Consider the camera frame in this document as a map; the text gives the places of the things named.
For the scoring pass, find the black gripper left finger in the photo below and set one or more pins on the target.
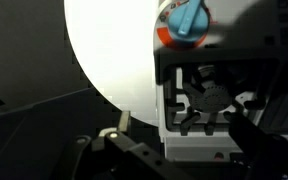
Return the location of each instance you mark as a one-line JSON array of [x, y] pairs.
[[124, 121]]

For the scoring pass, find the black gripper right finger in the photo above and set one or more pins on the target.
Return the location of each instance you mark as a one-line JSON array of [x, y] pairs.
[[250, 140]]

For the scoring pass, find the orange round button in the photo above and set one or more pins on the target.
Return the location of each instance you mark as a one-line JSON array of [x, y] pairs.
[[219, 156]]

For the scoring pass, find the blue stove knob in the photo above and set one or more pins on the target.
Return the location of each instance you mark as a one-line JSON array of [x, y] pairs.
[[187, 20]]

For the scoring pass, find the black burner grate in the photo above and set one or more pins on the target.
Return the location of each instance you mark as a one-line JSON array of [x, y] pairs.
[[214, 98]]

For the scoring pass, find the grey toy stove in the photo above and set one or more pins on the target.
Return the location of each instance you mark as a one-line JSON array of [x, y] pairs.
[[190, 146]]

